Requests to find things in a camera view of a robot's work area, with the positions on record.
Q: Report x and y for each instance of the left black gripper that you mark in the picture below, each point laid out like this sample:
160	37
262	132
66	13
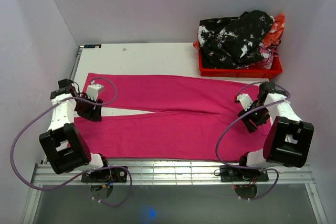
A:
94	115

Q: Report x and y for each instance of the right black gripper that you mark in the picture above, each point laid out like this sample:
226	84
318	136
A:
251	127

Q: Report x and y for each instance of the pink trousers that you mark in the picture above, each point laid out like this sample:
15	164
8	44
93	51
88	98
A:
178	118

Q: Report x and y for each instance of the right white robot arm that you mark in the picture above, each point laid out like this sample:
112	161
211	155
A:
289	138

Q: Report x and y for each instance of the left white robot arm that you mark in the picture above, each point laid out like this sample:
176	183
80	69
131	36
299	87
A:
63	144

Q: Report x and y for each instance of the red plastic bin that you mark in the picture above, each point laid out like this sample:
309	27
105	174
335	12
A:
252	72

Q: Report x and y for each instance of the pink white patterned garment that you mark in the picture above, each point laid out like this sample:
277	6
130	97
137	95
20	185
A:
268	53

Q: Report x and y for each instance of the black label sticker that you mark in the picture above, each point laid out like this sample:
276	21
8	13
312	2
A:
92	46

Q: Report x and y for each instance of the black white patterned garment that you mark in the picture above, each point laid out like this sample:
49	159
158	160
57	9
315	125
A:
234	45

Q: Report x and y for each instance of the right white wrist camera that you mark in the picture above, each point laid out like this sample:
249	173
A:
244	100

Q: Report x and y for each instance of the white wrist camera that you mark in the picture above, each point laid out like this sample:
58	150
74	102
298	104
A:
93	90
244	100

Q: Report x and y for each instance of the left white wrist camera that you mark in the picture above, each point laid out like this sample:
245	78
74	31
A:
93	90

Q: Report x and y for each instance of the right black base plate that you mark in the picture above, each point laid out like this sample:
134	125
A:
230	174

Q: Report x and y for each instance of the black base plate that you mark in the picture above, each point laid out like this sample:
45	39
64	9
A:
114	174
230	174

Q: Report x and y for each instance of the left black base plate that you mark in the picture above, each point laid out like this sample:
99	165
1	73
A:
114	174

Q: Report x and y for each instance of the aluminium frame rail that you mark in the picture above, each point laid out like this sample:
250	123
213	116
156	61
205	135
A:
177	172

